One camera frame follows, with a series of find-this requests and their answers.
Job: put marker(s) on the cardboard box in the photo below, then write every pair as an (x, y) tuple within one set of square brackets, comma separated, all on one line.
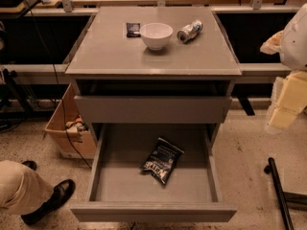
[(67, 129)]

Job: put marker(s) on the white bowl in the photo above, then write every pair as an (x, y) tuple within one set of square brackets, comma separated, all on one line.
[(156, 35)]

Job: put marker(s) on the black metal stand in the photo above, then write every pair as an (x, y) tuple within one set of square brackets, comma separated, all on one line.
[(284, 198)]

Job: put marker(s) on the crushed silver can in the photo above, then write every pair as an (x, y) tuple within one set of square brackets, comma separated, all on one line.
[(189, 31)]

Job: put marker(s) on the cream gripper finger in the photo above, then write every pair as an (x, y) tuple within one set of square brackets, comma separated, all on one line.
[(289, 99)]

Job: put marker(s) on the black leather shoe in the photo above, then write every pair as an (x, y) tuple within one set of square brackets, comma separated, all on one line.
[(62, 193)]

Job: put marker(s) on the beige trouser leg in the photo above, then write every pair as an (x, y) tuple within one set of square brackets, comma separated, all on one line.
[(22, 190)]

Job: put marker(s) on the closed grey top drawer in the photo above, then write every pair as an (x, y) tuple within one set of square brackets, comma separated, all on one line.
[(153, 110)]

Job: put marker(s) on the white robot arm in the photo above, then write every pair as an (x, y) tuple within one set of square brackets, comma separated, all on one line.
[(291, 42)]

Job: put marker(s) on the small dark snack packet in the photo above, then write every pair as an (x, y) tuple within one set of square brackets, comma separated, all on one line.
[(133, 29)]

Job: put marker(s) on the grey drawer cabinet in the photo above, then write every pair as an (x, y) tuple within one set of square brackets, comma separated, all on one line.
[(154, 67)]

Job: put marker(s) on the blue chip bag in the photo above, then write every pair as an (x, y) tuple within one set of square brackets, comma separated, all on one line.
[(162, 160)]

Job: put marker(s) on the open grey middle drawer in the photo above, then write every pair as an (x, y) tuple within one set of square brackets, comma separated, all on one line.
[(119, 191)]

